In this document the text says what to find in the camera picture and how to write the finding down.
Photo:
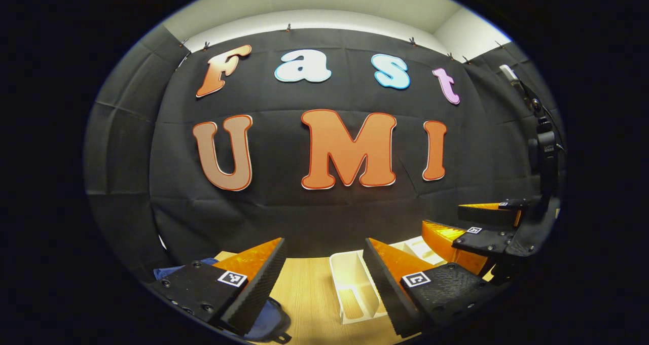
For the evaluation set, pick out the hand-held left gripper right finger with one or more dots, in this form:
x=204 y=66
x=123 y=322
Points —
x=388 y=294

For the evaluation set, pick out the blue schoolbag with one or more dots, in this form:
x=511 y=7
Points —
x=268 y=319

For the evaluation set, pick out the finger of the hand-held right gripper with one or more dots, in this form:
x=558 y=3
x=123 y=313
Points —
x=481 y=241
x=487 y=215

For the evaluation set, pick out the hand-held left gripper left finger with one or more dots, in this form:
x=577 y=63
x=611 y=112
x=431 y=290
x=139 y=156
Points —
x=258 y=289

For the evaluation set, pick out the cream bookshelf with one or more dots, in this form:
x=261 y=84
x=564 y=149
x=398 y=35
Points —
x=350 y=269

